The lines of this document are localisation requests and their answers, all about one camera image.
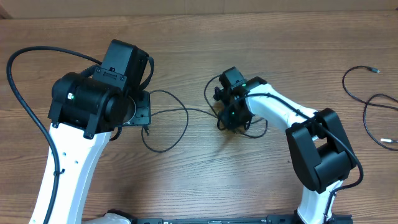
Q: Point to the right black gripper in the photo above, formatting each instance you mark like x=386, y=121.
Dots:
x=232, y=124

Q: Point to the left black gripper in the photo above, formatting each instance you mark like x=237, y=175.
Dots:
x=143, y=117

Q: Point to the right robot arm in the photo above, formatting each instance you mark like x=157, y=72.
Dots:
x=321, y=154

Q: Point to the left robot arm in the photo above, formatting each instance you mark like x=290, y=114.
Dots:
x=85, y=110

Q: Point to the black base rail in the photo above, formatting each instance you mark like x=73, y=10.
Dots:
x=214, y=221

